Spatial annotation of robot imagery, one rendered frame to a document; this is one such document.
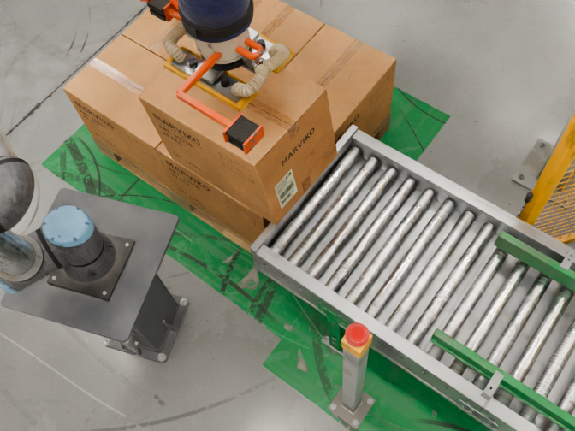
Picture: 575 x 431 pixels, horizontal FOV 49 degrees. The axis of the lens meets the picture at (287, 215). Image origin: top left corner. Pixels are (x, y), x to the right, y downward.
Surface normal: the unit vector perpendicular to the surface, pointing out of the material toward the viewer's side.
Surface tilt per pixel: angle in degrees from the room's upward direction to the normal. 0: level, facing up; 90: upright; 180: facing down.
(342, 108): 0
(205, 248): 0
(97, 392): 0
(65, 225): 8
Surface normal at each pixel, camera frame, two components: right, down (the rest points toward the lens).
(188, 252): -0.07, -0.46
